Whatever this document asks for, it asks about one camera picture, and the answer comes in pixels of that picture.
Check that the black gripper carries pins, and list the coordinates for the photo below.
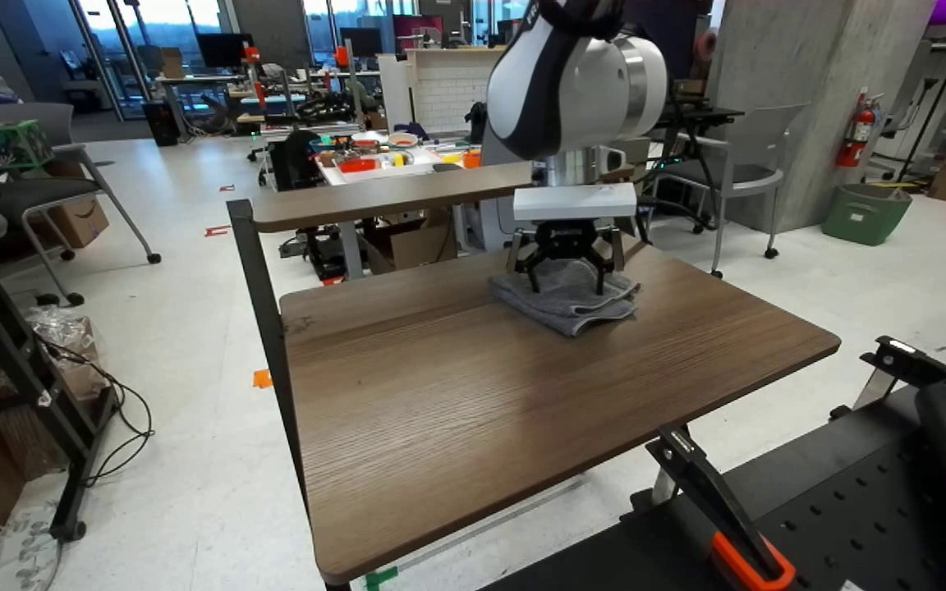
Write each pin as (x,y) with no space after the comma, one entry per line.
(568,237)

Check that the grey towel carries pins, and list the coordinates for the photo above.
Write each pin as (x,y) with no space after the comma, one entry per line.
(574,306)

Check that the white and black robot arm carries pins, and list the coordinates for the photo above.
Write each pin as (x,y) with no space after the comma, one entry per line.
(576,84)

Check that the long wooden table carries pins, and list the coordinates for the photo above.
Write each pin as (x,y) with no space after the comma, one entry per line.
(386,197)

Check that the black desk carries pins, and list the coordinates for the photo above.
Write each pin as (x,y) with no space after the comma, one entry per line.
(697,127)

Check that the white cluttered table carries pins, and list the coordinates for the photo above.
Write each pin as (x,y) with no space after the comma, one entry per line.
(401,160)

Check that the grey office chair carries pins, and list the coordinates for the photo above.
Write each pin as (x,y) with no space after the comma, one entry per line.
(753,165)

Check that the white cabinet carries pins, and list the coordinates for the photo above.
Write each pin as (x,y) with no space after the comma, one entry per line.
(443,94)

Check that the black backpack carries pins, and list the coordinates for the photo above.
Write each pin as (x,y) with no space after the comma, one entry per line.
(296,161)

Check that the green plastic bin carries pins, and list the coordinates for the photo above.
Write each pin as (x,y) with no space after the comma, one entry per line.
(864,216)

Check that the red fire extinguisher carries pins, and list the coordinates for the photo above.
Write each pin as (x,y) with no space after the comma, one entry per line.
(859,132)

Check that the black computer monitor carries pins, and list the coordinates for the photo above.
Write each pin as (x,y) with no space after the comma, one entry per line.
(223,49)

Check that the black trash bin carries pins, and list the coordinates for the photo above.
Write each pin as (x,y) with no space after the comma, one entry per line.
(162,127)

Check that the clear plastic bag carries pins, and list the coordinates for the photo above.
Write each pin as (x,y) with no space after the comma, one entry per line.
(64,331)

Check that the grey folding table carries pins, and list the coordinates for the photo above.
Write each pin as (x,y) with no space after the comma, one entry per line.
(52,192)

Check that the black metal rack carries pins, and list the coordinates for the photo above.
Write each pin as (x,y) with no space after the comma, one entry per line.
(14,362)

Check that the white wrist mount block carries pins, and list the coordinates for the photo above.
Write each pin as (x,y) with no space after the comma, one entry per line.
(574,201)

